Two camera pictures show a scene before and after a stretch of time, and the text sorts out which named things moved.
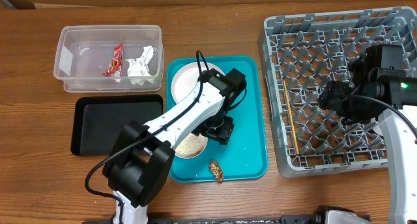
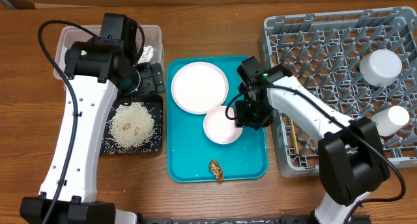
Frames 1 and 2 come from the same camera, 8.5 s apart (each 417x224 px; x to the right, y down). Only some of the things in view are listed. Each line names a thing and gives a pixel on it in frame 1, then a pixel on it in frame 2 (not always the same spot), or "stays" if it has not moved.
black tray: x=100 y=120 stays
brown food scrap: x=215 y=168 stays
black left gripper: x=223 y=133 → x=152 y=78
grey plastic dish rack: x=299 y=53 stays
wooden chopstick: x=290 y=116 stays
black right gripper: x=330 y=97 → x=242 y=118
